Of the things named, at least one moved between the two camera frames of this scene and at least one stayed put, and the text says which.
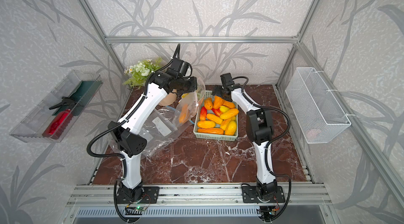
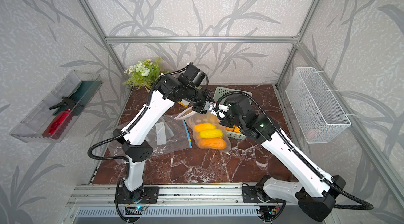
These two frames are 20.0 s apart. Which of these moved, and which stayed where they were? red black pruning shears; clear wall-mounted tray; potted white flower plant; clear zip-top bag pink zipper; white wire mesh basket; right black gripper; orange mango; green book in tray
Moved: right black gripper; orange mango; clear zip-top bag pink zipper
Stayed: green book in tray; white wire mesh basket; clear wall-mounted tray; red black pruning shears; potted white flower plant
